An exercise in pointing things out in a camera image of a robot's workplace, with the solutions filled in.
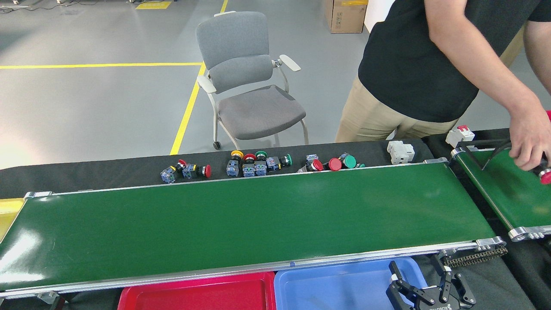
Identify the yellow push button switch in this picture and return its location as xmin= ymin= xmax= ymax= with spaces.
xmin=226 ymin=150 xmax=244 ymax=177

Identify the blue plastic tray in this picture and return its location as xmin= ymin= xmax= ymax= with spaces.
xmin=274 ymin=256 xmax=431 ymax=310

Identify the grey office chair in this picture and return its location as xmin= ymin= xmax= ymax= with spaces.
xmin=196 ymin=11 xmax=310 ymax=150

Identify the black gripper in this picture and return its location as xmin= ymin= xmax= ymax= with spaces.
xmin=386 ymin=255 xmax=477 ymax=310

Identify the black table cloth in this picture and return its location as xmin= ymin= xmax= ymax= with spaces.
xmin=0 ymin=139 xmax=534 ymax=310
xmin=424 ymin=128 xmax=551 ymax=310

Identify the yellow plastic bin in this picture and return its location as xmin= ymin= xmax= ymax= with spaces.
xmin=0 ymin=198 xmax=25 ymax=244

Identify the wide green conveyor belt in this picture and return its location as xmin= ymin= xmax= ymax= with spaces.
xmin=0 ymin=158 xmax=508 ymax=306

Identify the red plastic tray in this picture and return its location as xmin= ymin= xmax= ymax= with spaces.
xmin=117 ymin=271 xmax=277 ymax=310

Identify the black drive chain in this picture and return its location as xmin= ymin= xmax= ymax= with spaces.
xmin=443 ymin=246 xmax=508 ymax=268

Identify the black guide bar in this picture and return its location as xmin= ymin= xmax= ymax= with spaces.
xmin=455 ymin=139 xmax=511 ymax=171

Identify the narrow green conveyor belt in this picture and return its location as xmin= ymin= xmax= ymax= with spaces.
xmin=450 ymin=146 xmax=551 ymax=242

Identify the cardboard box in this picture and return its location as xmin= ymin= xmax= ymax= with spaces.
xmin=325 ymin=0 xmax=368 ymax=34

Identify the white circuit breaker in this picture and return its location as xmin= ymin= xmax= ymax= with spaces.
xmin=446 ymin=125 xmax=475 ymax=149
xmin=387 ymin=140 xmax=415 ymax=165

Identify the person's right hand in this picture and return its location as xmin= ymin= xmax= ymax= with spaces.
xmin=509 ymin=101 xmax=551 ymax=171

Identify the black cable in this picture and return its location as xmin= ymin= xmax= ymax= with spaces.
xmin=482 ymin=140 xmax=513 ymax=171

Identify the person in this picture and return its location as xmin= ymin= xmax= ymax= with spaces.
xmin=335 ymin=0 xmax=551 ymax=171

